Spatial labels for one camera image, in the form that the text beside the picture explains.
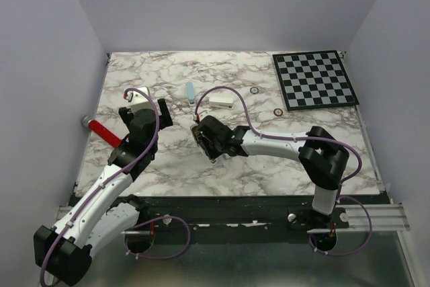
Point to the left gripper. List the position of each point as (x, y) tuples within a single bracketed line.
[(166, 119)]

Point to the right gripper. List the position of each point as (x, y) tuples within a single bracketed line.
[(209, 153)]

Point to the light blue stapler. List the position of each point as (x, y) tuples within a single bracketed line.
[(191, 96)]

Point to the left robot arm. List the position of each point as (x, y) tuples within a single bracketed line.
[(64, 249)]

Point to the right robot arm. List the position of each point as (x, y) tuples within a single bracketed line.
[(323, 159)]

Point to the white stapler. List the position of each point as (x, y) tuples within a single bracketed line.
[(221, 102)]

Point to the blue poker chip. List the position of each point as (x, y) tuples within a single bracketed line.
[(254, 90)]

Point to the red poker chip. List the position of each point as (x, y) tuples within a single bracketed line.
[(278, 112)]

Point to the black white checkerboard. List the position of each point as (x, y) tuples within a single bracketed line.
[(314, 80)]

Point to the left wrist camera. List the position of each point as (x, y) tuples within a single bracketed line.
[(136, 101)]

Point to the red handled tool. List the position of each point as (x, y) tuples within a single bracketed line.
[(100, 130)]

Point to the black mounting base plate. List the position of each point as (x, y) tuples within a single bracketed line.
[(216, 220)]

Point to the aluminium rail frame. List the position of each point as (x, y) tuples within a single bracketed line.
[(364, 215)]

